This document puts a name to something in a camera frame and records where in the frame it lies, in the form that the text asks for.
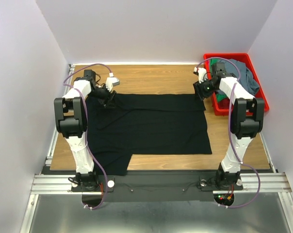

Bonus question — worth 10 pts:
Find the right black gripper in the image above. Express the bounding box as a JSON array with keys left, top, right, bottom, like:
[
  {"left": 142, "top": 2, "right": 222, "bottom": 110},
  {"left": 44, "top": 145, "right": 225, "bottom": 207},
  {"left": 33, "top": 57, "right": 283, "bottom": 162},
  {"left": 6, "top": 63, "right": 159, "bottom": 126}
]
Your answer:
[{"left": 193, "top": 77, "right": 218, "bottom": 101}]

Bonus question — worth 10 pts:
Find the purple cable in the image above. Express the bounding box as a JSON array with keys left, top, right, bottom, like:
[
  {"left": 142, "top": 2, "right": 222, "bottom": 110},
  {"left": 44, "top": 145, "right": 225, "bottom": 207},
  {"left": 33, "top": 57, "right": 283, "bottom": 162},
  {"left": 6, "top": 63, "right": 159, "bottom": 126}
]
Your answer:
[
  {"left": 195, "top": 57, "right": 261, "bottom": 209},
  {"left": 63, "top": 63, "right": 114, "bottom": 211}
]

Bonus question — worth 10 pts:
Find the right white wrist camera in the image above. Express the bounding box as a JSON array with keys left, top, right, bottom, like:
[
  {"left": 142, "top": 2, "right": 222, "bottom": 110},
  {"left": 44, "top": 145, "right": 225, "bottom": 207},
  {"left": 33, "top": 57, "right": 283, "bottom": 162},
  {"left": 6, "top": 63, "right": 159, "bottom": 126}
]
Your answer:
[{"left": 193, "top": 67, "right": 208, "bottom": 83}]

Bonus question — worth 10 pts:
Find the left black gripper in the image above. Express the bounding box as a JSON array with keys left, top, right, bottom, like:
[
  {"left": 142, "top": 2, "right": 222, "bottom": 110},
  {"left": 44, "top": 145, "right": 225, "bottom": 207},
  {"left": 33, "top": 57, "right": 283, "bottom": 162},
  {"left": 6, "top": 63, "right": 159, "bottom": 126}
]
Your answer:
[{"left": 88, "top": 83, "right": 117, "bottom": 109}]

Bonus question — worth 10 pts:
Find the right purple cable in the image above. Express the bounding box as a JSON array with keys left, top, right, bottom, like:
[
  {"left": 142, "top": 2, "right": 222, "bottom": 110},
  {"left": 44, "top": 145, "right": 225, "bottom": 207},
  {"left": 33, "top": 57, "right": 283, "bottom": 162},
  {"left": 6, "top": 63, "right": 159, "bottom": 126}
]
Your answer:
[{"left": 195, "top": 57, "right": 261, "bottom": 209}]

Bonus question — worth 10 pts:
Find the front aluminium extrusion rail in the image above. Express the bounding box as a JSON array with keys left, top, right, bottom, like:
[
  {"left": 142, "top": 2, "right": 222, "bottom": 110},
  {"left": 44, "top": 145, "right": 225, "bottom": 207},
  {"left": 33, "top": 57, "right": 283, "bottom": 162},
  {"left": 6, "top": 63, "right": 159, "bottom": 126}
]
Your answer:
[{"left": 31, "top": 173, "right": 292, "bottom": 195}]

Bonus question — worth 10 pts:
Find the black t shirt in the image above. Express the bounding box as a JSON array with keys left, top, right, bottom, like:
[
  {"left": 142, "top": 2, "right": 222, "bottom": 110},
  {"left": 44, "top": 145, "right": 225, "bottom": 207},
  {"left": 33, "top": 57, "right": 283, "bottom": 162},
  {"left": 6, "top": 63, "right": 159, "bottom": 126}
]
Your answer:
[{"left": 86, "top": 94, "right": 212, "bottom": 175}]

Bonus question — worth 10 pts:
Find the grey blue t shirt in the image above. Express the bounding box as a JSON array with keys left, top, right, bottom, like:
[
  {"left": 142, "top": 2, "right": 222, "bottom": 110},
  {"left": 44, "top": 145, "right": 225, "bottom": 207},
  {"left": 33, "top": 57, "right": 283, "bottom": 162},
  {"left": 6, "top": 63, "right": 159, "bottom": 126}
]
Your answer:
[{"left": 230, "top": 59, "right": 260, "bottom": 96}]

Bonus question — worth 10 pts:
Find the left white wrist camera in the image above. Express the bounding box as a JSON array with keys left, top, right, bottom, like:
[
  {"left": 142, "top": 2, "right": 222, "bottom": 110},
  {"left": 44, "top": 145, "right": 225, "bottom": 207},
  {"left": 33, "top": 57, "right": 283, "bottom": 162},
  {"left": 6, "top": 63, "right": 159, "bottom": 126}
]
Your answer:
[{"left": 105, "top": 77, "right": 120, "bottom": 92}]

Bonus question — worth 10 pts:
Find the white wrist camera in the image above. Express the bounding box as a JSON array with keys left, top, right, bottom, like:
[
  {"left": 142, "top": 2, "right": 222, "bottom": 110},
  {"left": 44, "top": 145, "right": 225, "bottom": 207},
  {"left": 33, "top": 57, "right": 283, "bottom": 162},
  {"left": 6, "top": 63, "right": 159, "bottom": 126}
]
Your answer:
[
  {"left": 193, "top": 67, "right": 208, "bottom": 83},
  {"left": 105, "top": 77, "right": 120, "bottom": 92}
]

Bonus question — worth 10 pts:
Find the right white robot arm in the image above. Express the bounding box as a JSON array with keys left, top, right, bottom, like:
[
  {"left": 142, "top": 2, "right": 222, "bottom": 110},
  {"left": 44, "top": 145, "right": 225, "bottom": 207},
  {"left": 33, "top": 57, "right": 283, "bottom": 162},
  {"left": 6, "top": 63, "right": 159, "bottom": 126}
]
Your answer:
[{"left": 193, "top": 63, "right": 265, "bottom": 189}]

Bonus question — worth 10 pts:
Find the green t shirt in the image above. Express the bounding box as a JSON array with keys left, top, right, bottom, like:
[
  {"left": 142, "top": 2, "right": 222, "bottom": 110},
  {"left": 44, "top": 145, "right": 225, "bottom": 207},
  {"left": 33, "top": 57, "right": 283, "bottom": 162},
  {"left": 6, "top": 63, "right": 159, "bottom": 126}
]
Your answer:
[{"left": 210, "top": 58, "right": 229, "bottom": 102}]

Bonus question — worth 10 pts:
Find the red plastic bin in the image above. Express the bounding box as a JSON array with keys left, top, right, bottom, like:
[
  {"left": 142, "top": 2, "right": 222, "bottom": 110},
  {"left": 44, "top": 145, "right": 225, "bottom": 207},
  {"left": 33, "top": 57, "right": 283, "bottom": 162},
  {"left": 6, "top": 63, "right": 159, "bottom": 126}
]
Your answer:
[{"left": 203, "top": 53, "right": 269, "bottom": 116}]

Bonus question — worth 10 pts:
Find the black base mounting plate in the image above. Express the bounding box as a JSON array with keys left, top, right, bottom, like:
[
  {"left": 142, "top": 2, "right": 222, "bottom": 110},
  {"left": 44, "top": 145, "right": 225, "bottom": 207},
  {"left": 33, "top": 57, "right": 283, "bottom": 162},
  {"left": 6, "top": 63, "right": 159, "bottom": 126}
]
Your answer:
[{"left": 71, "top": 169, "right": 244, "bottom": 203}]

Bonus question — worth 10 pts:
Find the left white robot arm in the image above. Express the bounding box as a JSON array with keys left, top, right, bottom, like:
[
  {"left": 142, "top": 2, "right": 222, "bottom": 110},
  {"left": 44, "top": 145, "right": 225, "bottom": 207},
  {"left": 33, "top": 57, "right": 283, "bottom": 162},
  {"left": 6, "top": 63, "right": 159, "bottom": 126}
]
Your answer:
[{"left": 54, "top": 69, "right": 120, "bottom": 191}]

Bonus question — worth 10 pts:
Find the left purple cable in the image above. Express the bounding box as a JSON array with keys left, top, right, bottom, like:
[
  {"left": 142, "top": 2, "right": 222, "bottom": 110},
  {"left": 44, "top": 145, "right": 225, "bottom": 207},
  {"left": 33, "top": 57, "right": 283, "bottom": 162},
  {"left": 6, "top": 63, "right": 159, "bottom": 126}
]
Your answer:
[{"left": 63, "top": 63, "right": 114, "bottom": 211}]

